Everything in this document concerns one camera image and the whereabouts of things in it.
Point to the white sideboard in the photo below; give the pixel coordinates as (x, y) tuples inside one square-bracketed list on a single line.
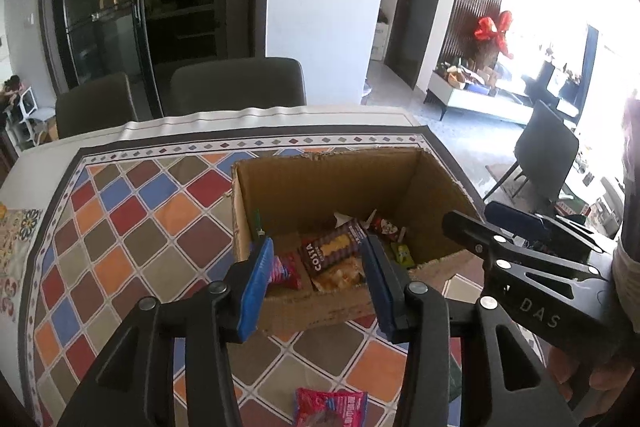
[(475, 99)]

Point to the yellow snack packet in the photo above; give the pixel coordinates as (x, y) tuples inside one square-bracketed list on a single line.
[(340, 277)]

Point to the patterned floral cloth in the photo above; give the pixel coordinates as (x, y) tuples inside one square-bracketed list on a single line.
[(20, 247)]

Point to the checkered tablecloth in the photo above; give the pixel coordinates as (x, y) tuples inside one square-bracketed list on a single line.
[(150, 217)]

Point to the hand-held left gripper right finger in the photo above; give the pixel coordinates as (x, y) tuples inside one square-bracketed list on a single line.
[(377, 287)]

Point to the person's right hand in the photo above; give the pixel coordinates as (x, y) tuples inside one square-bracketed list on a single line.
[(610, 382)]

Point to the red gold candy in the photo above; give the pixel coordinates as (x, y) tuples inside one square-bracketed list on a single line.
[(385, 225)]

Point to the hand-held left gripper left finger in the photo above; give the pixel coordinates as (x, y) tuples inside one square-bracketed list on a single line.
[(257, 287)]

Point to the large red clear snack packet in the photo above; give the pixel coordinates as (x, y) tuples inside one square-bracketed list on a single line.
[(325, 407)]

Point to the dark side chair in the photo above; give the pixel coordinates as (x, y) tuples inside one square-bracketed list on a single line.
[(545, 147)]

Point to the grey dining chair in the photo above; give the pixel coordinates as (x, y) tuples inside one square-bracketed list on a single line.
[(237, 82), (95, 107)]

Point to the brown cardboard box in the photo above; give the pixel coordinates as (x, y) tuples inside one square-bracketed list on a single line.
[(325, 177)]

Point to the dark interior door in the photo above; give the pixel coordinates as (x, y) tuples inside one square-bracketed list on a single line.
[(415, 7)]

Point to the blue panel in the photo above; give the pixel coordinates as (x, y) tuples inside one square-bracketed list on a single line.
[(591, 52)]

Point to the brown cookie packet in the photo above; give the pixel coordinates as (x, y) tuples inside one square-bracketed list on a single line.
[(330, 247)]

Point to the white cardboard box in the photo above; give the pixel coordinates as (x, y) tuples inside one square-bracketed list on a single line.
[(380, 39)]

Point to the red bow decoration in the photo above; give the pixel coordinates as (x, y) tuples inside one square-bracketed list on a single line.
[(487, 29)]

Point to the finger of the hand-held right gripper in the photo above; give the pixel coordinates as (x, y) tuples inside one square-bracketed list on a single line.
[(480, 239), (520, 219)]

